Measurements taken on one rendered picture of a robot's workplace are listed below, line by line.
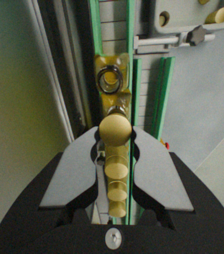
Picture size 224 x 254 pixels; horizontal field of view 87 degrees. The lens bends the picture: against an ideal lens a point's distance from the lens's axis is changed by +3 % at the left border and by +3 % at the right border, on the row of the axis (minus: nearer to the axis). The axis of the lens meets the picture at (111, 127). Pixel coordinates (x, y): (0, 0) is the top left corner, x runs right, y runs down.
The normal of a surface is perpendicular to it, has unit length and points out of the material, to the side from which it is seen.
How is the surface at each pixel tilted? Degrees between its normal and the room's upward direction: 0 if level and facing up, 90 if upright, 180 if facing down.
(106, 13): 0
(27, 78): 90
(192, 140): 0
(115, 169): 0
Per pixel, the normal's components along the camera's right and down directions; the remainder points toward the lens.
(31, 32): 1.00, -0.03
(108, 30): -0.04, 0.50
